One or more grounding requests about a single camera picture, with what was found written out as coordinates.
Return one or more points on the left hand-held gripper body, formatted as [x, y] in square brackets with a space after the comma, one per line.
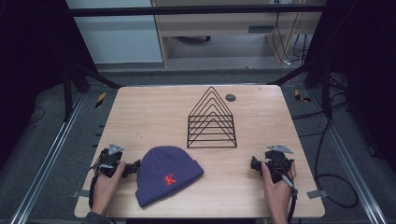
[109, 158]

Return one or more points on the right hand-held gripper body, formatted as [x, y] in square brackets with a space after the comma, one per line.
[279, 165]

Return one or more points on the purple knit beanie hat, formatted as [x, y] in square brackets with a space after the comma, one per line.
[166, 175]

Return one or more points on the person's left hand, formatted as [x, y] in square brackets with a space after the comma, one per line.
[107, 188]

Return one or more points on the person's right hand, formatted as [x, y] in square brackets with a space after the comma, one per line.
[277, 194]

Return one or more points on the yellow black hazard tape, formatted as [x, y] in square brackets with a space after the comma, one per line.
[300, 96]
[100, 100]

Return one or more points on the grey round table grommet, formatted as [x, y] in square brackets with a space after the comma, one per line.
[230, 97]

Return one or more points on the black metal stand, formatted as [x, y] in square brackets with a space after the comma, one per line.
[317, 81]
[77, 81]

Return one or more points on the black curtain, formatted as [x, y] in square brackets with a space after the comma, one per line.
[367, 68]
[31, 68]

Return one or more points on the white cabinet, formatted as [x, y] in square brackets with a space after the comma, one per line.
[115, 34]

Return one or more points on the light wooden desk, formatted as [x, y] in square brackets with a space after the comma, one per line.
[214, 25]

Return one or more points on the black horizontal metal bar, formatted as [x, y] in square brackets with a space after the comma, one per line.
[193, 11]

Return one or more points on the grey metal table bracket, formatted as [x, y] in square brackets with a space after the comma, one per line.
[317, 194]
[80, 193]

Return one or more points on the aluminium floor rail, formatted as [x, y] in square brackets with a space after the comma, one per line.
[46, 161]
[351, 161]

